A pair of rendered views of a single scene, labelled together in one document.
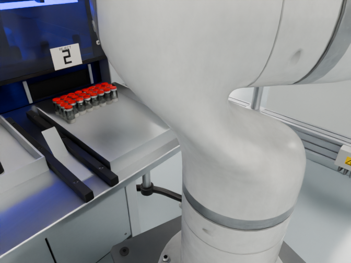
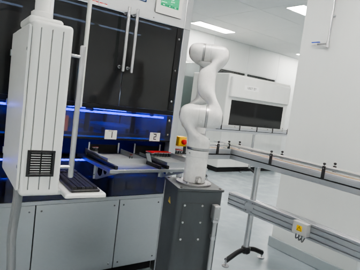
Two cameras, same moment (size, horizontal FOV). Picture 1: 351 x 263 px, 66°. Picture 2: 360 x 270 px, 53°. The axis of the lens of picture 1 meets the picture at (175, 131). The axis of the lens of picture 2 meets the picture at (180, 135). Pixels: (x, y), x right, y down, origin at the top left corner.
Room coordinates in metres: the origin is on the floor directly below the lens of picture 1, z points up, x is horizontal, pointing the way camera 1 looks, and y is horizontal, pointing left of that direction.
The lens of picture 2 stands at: (-1.72, -0.29, 1.29)
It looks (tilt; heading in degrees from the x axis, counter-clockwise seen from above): 5 degrees down; 10
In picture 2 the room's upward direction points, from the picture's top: 7 degrees clockwise
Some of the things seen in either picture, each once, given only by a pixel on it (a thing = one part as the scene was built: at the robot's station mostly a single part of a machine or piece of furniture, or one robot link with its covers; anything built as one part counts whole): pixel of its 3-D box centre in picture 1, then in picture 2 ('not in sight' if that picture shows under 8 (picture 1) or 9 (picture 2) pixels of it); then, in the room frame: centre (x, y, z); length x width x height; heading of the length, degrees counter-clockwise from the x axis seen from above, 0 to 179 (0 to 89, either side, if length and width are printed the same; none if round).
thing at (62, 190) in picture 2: not in sight; (65, 184); (0.00, 0.57, 0.79); 0.45 x 0.28 x 0.03; 43
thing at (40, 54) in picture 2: not in sight; (34, 103); (-0.11, 0.71, 1.19); 0.50 x 0.19 x 0.78; 43
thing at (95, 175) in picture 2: not in sight; (106, 174); (0.34, 0.47, 0.80); 0.34 x 0.03 x 0.13; 47
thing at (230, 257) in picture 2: not in sight; (245, 254); (1.36, -0.45, 0.07); 0.50 x 0.08 x 0.14; 137
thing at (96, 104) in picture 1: (91, 102); (159, 155); (0.70, 0.24, 0.90); 0.18 x 0.02 x 0.05; 136
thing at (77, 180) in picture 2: not in sight; (74, 179); (0.03, 0.53, 0.82); 0.40 x 0.14 x 0.02; 43
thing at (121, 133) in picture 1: (114, 117); (169, 159); (0.63, 0.16, 0.90); 0.34 x 0.26 x 0.04; 46
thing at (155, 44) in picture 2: not in sight; (151, 65); (0.71, 0.38, 1.51); 0.43 x 0.01 x 0.59; 137
